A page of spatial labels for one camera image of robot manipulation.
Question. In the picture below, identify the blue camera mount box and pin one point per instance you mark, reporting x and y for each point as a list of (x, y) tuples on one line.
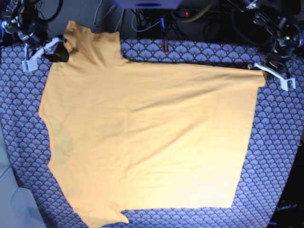
[(148, 4)]

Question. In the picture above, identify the black OpenArm box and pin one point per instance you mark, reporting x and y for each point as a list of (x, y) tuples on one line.
[(289, 212)]

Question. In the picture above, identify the red table clamp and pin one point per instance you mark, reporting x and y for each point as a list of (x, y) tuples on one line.
[(165, 46)]

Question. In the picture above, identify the blue fan-patterned tablecloth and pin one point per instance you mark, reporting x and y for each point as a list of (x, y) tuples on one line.
[(277, 128)]

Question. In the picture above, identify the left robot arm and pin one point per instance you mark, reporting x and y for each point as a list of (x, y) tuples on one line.
[(262, 24)]

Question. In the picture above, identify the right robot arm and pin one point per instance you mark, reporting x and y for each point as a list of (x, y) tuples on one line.
[(20, 22)]

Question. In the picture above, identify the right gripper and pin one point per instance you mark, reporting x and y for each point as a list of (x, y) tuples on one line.
[(53, 50)]

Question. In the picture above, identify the yellow T-shirt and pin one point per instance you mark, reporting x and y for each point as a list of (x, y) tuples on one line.
[(127, 135)]

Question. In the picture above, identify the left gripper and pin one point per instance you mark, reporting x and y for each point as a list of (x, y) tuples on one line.
[(286, 83)]

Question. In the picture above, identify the white plastic bin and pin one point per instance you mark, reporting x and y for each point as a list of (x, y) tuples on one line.
[(18, 208)]

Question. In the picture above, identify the black power strip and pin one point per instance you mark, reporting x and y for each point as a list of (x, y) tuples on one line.
[(190, 13)]

